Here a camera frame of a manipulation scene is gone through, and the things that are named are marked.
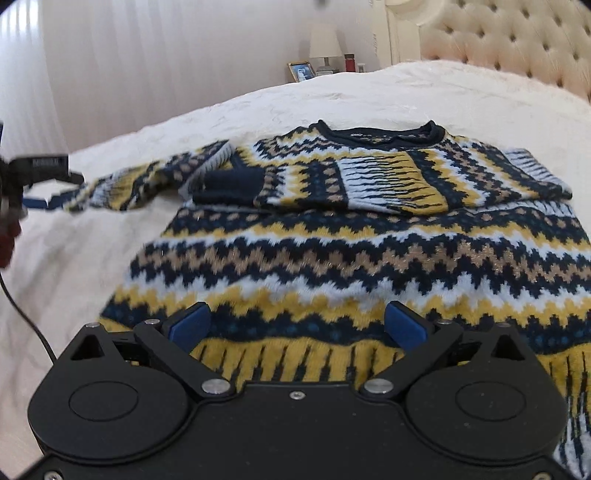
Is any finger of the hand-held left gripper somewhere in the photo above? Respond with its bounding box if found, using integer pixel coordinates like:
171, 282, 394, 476
22, 191, 70, 208
10, 154, 85, 186

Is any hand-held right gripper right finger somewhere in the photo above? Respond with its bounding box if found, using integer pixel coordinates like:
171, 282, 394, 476
361, 301, 539, 400

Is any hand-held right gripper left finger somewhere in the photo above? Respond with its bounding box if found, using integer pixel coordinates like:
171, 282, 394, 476
58, 302, 233, 401

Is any navy yellow patterned knit sweater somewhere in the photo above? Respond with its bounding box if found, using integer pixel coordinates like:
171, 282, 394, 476
69, 119, 591, 476

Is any white bedspread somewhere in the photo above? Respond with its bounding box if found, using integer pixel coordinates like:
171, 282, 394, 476
0, 60, 591, 480

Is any white sheer curtain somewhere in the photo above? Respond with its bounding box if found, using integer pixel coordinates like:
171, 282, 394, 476
0, 0, 298, 155

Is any white table lamp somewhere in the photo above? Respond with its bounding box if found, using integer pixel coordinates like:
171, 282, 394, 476
308, 25, 343, 71

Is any cream tufted headboard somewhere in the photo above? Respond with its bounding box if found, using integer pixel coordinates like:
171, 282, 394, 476
369, 0, 591, 104

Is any black cable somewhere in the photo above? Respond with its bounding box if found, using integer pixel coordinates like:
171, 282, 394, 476
0, 268, 58, 364

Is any gold picture frame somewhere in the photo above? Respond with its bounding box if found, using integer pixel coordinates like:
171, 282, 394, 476
287, 61, 317, 84

